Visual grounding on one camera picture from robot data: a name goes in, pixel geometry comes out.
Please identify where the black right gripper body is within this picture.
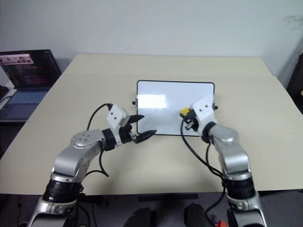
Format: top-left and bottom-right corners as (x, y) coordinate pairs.
(185, 110), (202, 138)

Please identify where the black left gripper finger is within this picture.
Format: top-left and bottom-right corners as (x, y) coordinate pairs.
(135, 129), (158, 144)
(128, 114), (145, 124)

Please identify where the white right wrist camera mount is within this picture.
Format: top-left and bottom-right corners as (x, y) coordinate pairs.
(191, 96), (215, 124)

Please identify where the black-framed whiteboard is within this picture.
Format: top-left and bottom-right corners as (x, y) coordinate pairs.
(132, 79), (218, 138)

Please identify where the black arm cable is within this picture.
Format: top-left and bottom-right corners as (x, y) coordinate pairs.
(180, 118), (228, 214)
(81, 103), (113, 178)

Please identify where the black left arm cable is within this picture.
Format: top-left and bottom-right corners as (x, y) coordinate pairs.
(81, 103), (113, 178)

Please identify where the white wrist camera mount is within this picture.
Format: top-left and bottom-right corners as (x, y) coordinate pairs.
(106, 104), (131, 131)
(191, 96), (215, 124)

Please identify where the open laptop with blue keyboard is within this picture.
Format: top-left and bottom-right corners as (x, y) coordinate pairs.
(0, 49), (62, 114)

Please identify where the black furniture panel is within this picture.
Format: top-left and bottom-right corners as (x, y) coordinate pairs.
(285, 44), (303, 112)

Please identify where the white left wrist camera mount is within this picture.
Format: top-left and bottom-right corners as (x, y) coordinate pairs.
(106, 104), (131, 131)

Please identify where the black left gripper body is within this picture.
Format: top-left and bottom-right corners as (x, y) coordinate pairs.
(117, 117), (138, 145)

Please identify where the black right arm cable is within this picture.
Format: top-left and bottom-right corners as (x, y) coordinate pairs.
(180, 118), (228, 214)

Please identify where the black bar under table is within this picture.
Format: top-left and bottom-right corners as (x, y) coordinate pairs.
(138, 193), (199, 202)

